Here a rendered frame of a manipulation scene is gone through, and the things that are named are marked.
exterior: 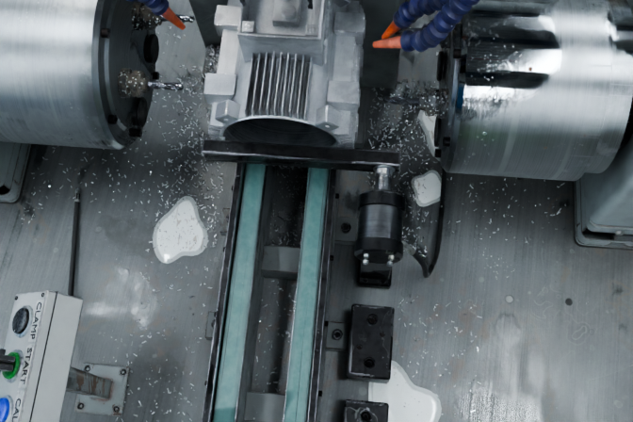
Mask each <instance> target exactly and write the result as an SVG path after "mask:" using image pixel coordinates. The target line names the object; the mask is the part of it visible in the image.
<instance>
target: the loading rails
mask: <svg viewBox="0 0 633 422"><path fill-rule="evenodd" d="M276 171H277V166H275V167H273V166H272V165H268V166H267V165H260V164H248V163H236V167H235V180H234V185H233V186H232V191H233V194H232V201H231V208H222V212H221V220H220V227H219V232H220V234H221V235H227V236H226V243H225V247H223V252H224V257H223V264H222V271H221V278H220V285H219V298H218V305H217V312H213V311H209V312H208V314H207V320H206V327H205V335H204V337H205V338H206V339H207V340H212V347H211V354H210V361H209V368H208V375H207V381H205V383H204V386H206V389H205V396H204V403H203V416H202V422H319V418H320V407H321V397H322V385H323V374H324V363H325V352H326V350H334V351H345V352H347V351H348V350H349V330H350V324H349V323H348V322H337V321H328V318H329V308H330V296H331V285H332V274H333V259H334V255H333V253H334V243H335V244H342V245H355V240H357V230H358V219H357V218H351V217H337V208H338V199H339V187H340V175H341V170H330V169H317V168H309V169H308V178H307V188H306V197H305V206H304V216H303V224H302V234H301V244H300V247H287V246H275V245H268V237H269V228H270V221H271V212H272V204H273V196H274V188H275V179H276ZM264 277H267V278H279V279H290V280H297V290H296V299H295V309H294V318H293V328H292V337H291V346H290V355H289V365H288V374H287V384H286V393H285V395H282V394H271V393H261V392H251V390H252V374H253V367H254V358H255V351H256V342H257V334H258V326H259V317H260V309H261V301H262V293H263V285H264Z"/></svg>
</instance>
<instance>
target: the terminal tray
mask: <svg viewBox="0 0 633 422"><path fill-rule="evenodd" d="M245 2H246V6H245V7H243V5H242V4H241V10H240V16H239V23H238V29H237V37H238V41H239V45H240V49H241V53H242V56H243V58H244V60H245V62H247V61H251V60H252V53H254V57H255V59H258V56H259V53H261V56H262V58H266V52H268V56H269V57H273V52H275V55H276V57H280V55H281V53H283V56H284V58H287V55H288V53H289V54H290V57H291V59H295V54H297V55H298V60H302V56H305V61H306V62H310V57H312V60H313V64H316V65H318V66H320V67H323V63H324V64H325V63H326V55H327V46H328V38H329V28H330V19H331V11H332V5H331V3H332V2H333V0H313V9H308V5H309V2H308V1H307V0H245ZM245 24H251V25H252V28H251V29H246V28H245ZM310 27H314V28H315V29H316V32H315V33H310V32H309V31H308V29H309V28H310Z"/></svg>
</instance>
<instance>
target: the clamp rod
mask: <svg viewBox="0 0 633 422"><path fill-rule="evenodd" d="M388 169H389V168H388ZM390 170H391V169H389V171H388V173H385V172H383V168H381V172H379V173H377V170H376V182H375V189H386V190H391V180H392V175H391V174H390Z"/></svg>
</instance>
